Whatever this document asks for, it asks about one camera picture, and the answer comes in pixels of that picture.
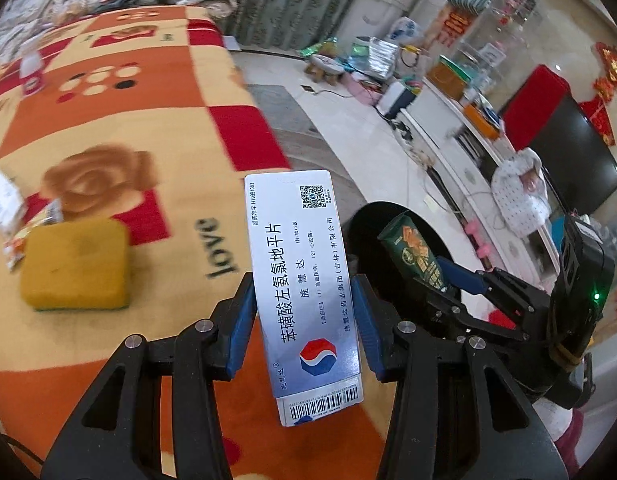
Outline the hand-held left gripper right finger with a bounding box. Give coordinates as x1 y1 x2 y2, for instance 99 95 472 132
351 275 569 480

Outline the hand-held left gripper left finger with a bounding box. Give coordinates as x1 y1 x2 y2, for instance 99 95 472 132
41 272 259 480

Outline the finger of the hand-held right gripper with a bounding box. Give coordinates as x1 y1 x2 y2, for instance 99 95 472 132
422 292 520 344
438 257 495 296

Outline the green snack packet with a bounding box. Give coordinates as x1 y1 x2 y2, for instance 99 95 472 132
377 211 455 297

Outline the pale blue medicine box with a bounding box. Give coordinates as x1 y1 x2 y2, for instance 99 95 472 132
243 170 364 428

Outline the black trash bin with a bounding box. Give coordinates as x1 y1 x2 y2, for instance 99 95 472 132
344 201 483 361

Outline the pink dumbbell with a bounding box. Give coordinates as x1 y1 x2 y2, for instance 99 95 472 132
463 224 495 262

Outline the white dotted padded bundle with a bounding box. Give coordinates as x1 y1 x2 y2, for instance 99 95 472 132
491 148 552 239

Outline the white television cabinet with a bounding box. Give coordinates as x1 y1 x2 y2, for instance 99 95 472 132
378 77 617 321

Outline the black television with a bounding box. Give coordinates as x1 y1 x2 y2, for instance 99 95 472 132
503 94 617 217

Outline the yellow sponge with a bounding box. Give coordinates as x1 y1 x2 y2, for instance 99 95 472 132
20 217 130 312

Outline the red cloth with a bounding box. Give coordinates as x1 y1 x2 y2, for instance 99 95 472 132
503 64 572 136

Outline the brown cardboard box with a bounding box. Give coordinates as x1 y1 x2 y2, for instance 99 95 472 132
427 55 477 102

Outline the grey floor mat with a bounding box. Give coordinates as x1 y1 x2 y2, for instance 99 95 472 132
245 84 315 137

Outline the orange snack wrapper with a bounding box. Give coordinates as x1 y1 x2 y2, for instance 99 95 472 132
2 199 65 272

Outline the silver foil bag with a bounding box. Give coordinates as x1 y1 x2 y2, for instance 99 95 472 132
348 36 402 81

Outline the small round stool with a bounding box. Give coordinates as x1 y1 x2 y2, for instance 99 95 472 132
305 54 345 84

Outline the blue and white plastic bag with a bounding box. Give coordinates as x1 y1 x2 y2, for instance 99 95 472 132
388 16 422 44

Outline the plain white paper box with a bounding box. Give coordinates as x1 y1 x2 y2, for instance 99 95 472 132
0 164 25 227

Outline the white bottle with pink label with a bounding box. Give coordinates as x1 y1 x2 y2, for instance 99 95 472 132
18 49 47 97

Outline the green patterned curtain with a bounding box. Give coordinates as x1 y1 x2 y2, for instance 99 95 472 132
166 0 379 53

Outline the red knot wall decoration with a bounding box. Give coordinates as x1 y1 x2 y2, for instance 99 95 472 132
577 41 617 147

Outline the black cable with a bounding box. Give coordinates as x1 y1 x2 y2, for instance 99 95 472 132
0 429 45 467

